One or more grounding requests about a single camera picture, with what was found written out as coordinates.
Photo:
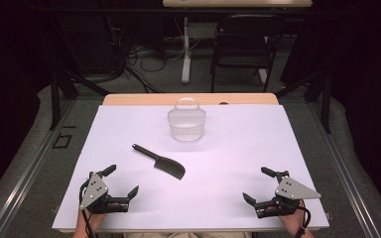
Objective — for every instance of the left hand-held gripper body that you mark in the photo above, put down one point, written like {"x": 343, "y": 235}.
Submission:
{"x": 94, "y": 191}

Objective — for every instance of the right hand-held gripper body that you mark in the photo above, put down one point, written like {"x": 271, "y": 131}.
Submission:
{"x": 291, "y": 190}

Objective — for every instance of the white plastic basket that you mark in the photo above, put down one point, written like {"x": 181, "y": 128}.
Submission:
{"x": 187, "y": 127}

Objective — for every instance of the person's left hand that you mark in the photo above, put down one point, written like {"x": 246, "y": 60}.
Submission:
{"x": 87, "y": 219}

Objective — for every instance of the person's right hand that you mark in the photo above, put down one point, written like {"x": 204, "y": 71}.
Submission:
{"x": 294, "y": 219}

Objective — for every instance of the white table mat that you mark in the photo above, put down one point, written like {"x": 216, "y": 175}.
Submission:
{"x": 218, "y": 172}

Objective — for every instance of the wooden table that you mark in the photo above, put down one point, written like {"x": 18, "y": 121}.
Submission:
{"x": 139, "y": 99}

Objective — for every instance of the dark table grommet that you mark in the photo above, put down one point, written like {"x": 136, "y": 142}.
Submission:
{"x": 224, "y": 103}

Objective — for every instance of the black metal stand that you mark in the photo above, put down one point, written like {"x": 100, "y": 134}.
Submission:
{"x": 325, "y": 105}
{"x": 55, "y": 99}

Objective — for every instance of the dark curtain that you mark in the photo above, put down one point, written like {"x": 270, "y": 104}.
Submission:
{"x": 3, "y": 99}
{"x": 370, "y": 82}

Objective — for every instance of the black folding chair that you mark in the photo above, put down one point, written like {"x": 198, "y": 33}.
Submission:
{"x": 244, "y": 43}

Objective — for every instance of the wooden desk with white legs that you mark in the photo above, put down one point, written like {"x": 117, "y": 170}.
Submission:
{"x": 236, "y": 3}

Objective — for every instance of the aluminium floor rail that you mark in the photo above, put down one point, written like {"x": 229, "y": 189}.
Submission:
{"x": 344, "y": 178}
{"x": 23, "y": 178}

